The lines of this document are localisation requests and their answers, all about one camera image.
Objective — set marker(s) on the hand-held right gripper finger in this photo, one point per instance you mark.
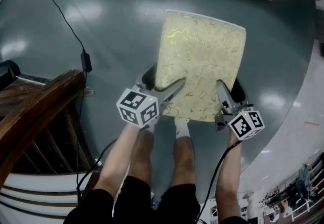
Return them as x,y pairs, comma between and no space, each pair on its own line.
225,94
239,94

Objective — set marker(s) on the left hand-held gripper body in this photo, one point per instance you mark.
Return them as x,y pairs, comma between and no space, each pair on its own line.
136,106

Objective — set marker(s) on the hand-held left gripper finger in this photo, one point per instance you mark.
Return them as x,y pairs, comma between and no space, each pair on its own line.
169,91
150,79

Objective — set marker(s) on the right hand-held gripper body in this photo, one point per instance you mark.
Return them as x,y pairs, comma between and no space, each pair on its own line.
246,124

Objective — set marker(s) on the person's left forearm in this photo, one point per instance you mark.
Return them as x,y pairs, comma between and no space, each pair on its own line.
115,162

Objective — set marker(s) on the person's right forearm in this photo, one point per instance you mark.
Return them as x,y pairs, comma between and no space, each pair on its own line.
227,180

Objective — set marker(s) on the white sock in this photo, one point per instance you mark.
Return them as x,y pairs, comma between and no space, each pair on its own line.
182,128

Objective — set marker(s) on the person's left leg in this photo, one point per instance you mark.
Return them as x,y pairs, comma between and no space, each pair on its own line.
143,154

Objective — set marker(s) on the person's leg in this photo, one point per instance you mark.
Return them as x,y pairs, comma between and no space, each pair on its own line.
183,159
143,154

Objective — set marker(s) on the black power adapter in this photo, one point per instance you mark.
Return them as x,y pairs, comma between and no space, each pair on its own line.
86,62

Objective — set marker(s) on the person's right leg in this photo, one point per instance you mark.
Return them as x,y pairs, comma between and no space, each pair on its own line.
183,159

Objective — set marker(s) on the black shorts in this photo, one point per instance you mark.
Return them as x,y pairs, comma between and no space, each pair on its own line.
141,202

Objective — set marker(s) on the white fence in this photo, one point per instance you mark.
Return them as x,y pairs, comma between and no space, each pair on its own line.
301,205

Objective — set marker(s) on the white brown-striped furniture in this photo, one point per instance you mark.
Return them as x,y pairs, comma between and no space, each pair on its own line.
38,192

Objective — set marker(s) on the black device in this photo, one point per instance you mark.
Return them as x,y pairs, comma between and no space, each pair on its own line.
8,73

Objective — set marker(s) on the dark wooden rail frame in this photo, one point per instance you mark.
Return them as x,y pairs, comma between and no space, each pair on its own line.
33,111

